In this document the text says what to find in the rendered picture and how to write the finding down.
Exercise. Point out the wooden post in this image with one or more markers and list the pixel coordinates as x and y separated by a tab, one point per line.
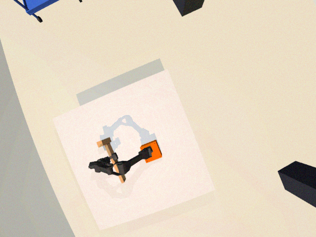
103	142

